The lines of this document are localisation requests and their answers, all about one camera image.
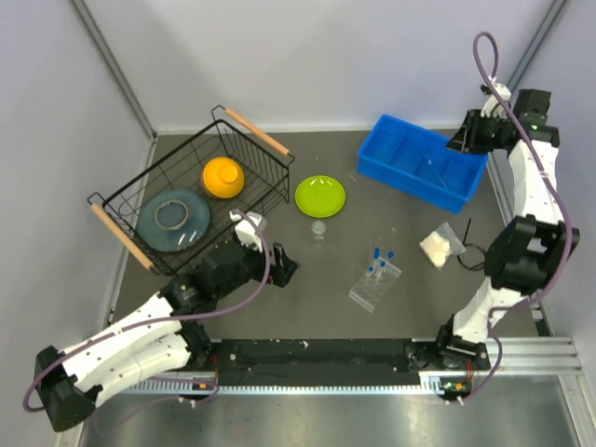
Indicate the blue ceramic plate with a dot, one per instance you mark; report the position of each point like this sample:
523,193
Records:
173,220

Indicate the beige sponge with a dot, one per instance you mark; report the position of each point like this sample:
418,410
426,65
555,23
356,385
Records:
441,244

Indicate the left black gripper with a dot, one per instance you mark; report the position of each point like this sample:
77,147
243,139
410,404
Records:
281,272

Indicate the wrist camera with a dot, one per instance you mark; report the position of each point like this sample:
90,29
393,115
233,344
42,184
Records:
245,232
496,100

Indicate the clear glass bottle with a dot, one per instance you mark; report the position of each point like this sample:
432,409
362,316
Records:
318,229

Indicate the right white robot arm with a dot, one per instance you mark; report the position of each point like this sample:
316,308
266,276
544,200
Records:
524,258

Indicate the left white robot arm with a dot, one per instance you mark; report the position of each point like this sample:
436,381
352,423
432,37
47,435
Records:
163,334

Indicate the green plastic plate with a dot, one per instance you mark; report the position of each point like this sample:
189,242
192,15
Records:
320,196

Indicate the black wire basket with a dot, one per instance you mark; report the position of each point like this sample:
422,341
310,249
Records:
266,164

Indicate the clear test tube rack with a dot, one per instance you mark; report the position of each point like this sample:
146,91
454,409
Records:
369,292

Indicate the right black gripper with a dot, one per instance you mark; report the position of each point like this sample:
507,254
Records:
466,140

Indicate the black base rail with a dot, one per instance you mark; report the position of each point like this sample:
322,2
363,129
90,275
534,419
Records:
312,366

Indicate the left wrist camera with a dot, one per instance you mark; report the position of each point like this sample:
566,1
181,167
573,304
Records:
245,232

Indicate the black wire stand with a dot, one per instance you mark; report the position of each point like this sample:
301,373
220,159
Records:
475,265

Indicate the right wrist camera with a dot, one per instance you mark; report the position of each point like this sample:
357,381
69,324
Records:
496,100

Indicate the glass thistle funnel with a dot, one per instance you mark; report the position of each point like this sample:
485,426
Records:
434,167

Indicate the orange ribbed bowl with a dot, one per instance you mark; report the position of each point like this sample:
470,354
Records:
222,177

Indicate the blue plastic bin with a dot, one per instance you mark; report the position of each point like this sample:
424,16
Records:
394,154

